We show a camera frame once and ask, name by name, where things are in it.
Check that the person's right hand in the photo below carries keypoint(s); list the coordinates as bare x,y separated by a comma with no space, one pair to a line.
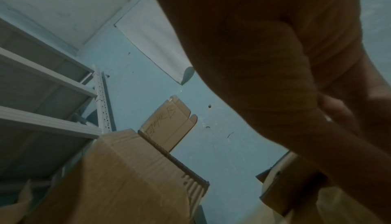
259,49

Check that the flat cardboard sheet with scribble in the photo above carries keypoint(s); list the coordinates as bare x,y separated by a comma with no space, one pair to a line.
171,124

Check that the white cloth sheet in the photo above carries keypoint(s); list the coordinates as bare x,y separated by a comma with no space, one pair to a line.
152,37

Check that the white metal shelf rack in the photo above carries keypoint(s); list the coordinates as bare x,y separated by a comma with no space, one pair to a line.
45,102

